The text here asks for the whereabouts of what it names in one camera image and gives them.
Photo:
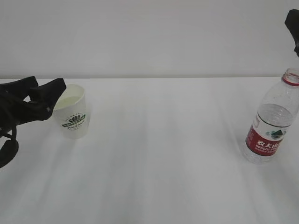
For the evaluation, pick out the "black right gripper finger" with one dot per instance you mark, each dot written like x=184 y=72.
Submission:
x=292 y=23

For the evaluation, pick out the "clear water bottle red label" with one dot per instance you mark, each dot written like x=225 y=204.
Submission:
x=276 y=113

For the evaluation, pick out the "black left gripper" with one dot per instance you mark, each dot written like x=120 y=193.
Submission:
x=16 y=111

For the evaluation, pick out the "white paper cup green logo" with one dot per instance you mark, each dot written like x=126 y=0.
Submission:
x=70 y=112

